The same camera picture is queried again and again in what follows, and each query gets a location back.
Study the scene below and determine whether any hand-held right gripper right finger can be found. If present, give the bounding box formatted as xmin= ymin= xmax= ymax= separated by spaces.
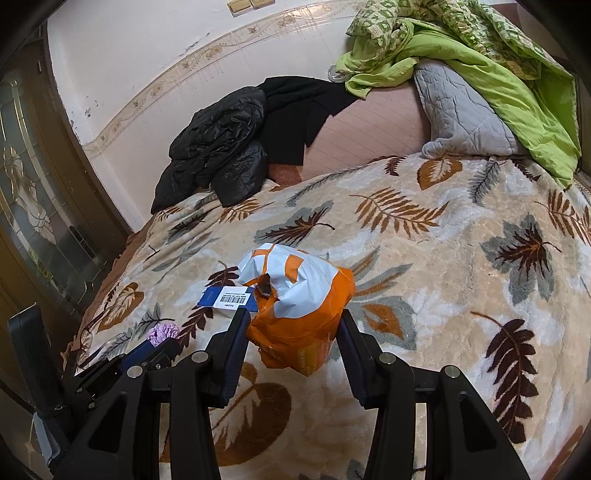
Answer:
xmin=338 ymin=310 xmax=532 ymax=480

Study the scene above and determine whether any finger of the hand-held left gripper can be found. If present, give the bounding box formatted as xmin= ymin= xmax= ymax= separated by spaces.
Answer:
xmin=74 ymin=353 xmax=127 ymax=378
xmin=117 ymin=338 xmax=183 ymax=372

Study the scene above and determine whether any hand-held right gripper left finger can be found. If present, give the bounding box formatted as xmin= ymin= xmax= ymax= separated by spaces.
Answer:
xmin=53 ymin=307 xmax=252 ymax=480

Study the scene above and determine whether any purple scrunchie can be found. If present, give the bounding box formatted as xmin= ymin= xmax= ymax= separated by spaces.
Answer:
xmin=147 ymin=323 xmax=181 ymax=348

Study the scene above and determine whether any orange white plastic bag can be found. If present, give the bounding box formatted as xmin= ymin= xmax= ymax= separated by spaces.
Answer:
xmin=238 ymin=243 xmax=357 ymax=378

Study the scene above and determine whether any white blue flattened carton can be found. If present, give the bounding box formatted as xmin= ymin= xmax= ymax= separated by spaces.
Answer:
xmin=196 ymin=285 xmax=257 ymax=312

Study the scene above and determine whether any black flat panel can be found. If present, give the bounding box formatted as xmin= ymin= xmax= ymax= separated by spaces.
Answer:
xmin=8 ymin=302 xmax=65 ymax=416

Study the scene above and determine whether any leaf printed blanket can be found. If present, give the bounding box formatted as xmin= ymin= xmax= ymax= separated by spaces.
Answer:
xmin=62 ymin=154 xmax=591 ymax=480

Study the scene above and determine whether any wooden glass door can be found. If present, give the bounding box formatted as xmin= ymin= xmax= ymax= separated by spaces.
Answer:
xmin=0 ymin=69 xmax=132 ymax=333

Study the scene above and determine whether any black puffer jacket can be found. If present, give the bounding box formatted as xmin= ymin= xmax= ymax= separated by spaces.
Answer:
xmin=151 ymin=87 xmax=269 ymax=214

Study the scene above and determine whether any pink bed sheet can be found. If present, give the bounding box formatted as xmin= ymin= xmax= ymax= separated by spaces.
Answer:
xmin=268 ymin=85 xmax=432 ymax=185

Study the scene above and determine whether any black cloth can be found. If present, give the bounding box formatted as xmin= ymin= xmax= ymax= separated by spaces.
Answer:
xmin=261 ymin=76 xmax=361 ymax=168

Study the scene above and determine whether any grey quilted pillow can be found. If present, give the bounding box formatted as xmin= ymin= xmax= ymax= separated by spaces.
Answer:
xmin=413 ymin=61 xmax=529 ymax=160

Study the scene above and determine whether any green quilt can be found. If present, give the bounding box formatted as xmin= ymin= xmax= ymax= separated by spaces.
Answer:
xmin=335 ymin=0 xmax=583 ymax=188

